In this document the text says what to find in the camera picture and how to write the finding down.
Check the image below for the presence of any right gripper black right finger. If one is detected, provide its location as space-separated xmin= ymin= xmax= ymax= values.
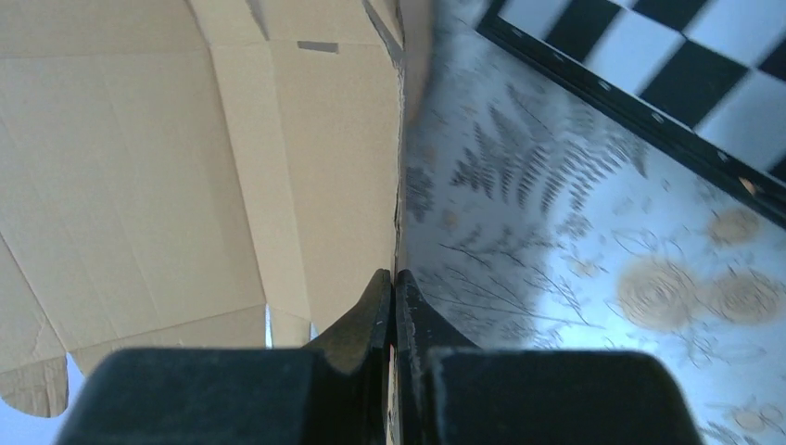
xmin=395 ymin=270 xmax=701 ymax=444

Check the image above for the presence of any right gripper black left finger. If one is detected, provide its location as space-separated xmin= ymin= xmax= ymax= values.
xmin=57 ymin=270 xmax=393 ymax=444

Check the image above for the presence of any cardboard box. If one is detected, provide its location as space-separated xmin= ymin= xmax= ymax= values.
xmin=1 ymin=1 xmax=434 ymax=418

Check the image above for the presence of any floral patterned table mat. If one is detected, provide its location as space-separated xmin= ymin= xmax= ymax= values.
xmin=406 ymin=1 xmax=785 ymax=444

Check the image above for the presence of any black white checkerboard panel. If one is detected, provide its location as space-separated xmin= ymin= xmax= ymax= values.
xmin=477 ymin=0 xmax=785 ymax=225

